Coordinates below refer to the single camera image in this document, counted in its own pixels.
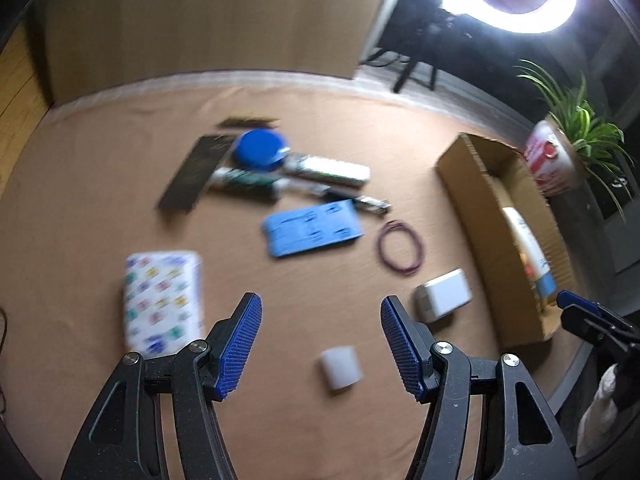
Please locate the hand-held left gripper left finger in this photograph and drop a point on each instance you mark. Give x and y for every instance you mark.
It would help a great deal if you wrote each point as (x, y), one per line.
(240, 345)

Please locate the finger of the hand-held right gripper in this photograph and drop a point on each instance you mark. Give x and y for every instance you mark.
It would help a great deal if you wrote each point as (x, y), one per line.
(580, 301)
(600, 332)

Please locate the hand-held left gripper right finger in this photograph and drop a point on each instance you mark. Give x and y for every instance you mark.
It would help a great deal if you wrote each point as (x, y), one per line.
(402, 347)

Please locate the cardboard box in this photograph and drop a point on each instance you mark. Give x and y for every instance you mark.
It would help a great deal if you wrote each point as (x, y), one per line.
(505, 240)

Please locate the green glue stick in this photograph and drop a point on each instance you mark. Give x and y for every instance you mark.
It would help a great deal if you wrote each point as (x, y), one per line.
(246, 180)

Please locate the person's right hand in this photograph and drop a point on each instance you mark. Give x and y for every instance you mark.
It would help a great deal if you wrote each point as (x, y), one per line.
(597, 412)

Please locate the small white cylinder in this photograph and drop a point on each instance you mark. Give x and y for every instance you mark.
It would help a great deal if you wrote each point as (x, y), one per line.
(341, 367)

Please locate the white charger block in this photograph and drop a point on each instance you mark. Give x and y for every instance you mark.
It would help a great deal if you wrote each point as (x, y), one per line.
(444, 295)

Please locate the white and yellow tube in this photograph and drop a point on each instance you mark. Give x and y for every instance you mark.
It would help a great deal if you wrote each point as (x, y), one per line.
(531, 255)

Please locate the patterned tissue pack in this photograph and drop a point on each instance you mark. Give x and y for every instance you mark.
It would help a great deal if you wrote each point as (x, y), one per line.
(162, 301)

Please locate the purple rubber band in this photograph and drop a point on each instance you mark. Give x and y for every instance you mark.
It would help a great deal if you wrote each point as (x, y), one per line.
(380, 247)

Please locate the blue card pack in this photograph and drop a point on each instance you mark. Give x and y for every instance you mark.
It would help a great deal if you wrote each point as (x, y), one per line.
(312, 230)

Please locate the white and red plant pot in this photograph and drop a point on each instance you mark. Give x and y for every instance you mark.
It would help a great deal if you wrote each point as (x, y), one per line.
(550, 160)

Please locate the black pen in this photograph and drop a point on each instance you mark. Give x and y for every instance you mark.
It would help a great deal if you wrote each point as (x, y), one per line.
(330, 192)

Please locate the black card with gold print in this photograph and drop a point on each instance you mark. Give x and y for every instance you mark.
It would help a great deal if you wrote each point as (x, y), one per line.
(196, 172)

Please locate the green spider plant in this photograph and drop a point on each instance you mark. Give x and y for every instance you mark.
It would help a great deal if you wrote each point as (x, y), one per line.
(587, 122)

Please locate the white patterned lighter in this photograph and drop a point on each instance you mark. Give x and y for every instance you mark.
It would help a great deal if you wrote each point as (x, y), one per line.
(326, 168)

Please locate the blue round lid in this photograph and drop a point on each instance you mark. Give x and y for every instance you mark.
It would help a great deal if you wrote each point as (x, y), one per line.
(262, 150)

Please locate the small dark card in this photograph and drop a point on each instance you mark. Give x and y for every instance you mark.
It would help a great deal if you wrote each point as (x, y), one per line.
(247, 122)

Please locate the black tripod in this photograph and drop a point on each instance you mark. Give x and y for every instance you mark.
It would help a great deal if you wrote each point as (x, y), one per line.
(415, 57)

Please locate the brown wooden board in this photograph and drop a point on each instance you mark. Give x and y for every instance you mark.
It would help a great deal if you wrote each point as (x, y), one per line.
(200, 20)

